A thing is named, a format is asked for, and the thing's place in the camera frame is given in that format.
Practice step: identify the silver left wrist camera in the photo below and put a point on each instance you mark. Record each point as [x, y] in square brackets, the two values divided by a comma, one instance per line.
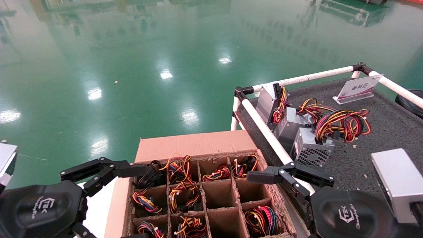
[6, 158]

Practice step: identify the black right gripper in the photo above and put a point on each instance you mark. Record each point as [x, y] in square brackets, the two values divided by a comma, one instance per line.
[350, 215]

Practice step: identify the cardboard box with dividers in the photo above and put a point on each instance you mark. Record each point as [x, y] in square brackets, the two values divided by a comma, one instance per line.
[195, 143]

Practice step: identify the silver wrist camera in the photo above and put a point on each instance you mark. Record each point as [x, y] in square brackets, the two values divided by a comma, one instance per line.
[396, 180]
[6, 158]

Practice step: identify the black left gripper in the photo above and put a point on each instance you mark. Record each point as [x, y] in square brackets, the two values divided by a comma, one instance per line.
[39, 211]

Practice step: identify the clear acrylic sign stand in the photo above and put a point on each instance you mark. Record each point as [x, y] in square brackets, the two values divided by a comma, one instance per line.
[358, 87]

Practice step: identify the white flat panel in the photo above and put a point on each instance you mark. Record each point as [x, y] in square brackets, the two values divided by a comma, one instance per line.
[99, 211]

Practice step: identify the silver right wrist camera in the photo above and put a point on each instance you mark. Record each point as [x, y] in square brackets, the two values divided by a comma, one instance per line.
[396, 180]

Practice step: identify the black rubber tyre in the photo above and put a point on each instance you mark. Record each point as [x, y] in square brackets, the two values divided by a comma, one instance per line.
[411, 102]

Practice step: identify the white pipe table frame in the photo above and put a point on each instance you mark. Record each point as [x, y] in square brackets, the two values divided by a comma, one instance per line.
[264, 127]

